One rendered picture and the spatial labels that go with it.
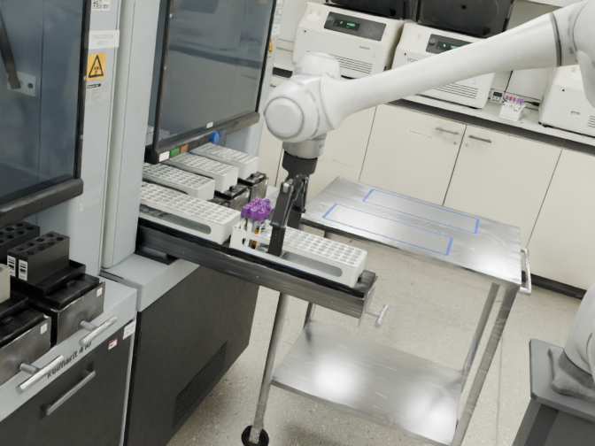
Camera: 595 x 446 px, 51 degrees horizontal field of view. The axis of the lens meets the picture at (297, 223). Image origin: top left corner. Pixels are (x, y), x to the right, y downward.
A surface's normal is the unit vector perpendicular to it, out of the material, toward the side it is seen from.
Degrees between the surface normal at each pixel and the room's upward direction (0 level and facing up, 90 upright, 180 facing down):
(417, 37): 59
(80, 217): 90
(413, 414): 0
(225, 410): 0
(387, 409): 0
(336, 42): 90
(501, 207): 90
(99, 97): 90
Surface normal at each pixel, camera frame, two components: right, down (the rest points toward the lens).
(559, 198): -0.32, 0.30
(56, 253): 0.93, 0.29
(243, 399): 0.18, -0.91
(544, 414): -0.88, 0.01
